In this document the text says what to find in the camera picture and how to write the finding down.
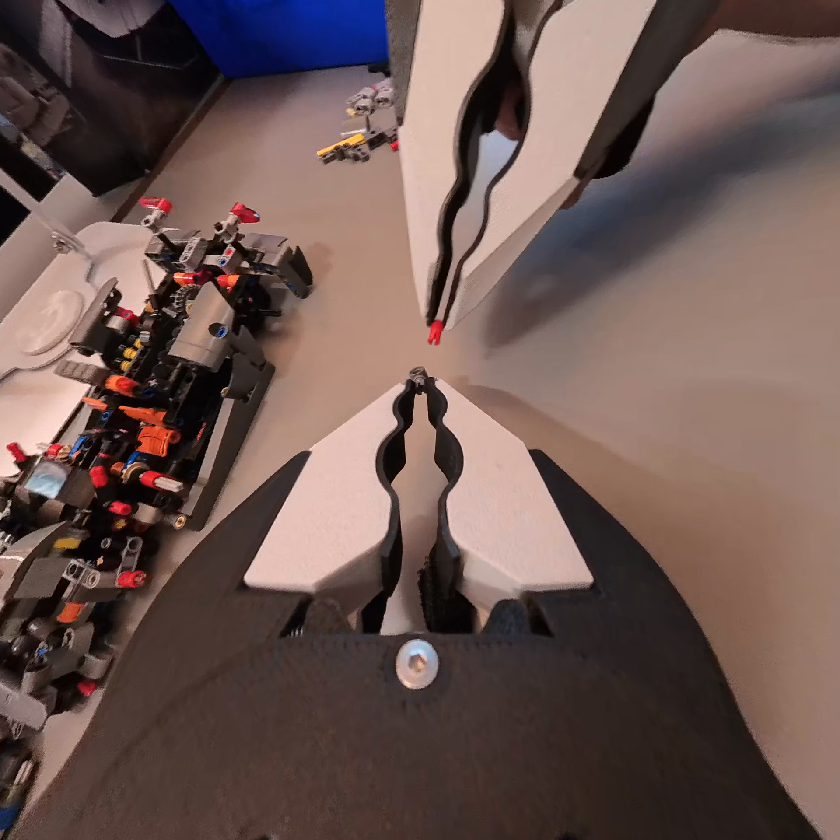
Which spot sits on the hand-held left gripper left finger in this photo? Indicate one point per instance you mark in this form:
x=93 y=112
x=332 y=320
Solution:
x=328 y=512

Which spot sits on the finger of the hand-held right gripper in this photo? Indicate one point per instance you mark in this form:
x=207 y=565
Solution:
x=577 y=85
x=433 y=98

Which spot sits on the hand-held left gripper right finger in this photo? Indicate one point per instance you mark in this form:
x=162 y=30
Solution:
x=518 y=518

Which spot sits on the pile of lego pieces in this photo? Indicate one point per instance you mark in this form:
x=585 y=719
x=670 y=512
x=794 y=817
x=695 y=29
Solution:
x=374 y=98

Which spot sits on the grey lego connector piece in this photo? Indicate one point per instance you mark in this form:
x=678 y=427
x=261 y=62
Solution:
x=418 y=379

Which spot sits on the red lego pin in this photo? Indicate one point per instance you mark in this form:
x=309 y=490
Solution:
x=434 y=333

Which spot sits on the partly built lego car model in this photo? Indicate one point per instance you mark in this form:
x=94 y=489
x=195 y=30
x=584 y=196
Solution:
x=197 y=328

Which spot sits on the dark printed lego box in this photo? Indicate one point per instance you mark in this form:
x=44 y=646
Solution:
x=98 y=98

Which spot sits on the blue plastic bin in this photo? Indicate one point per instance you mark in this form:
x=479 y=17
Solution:
x=282 y=33

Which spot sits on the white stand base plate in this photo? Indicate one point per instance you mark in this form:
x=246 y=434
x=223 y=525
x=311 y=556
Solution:
x=39 y=394

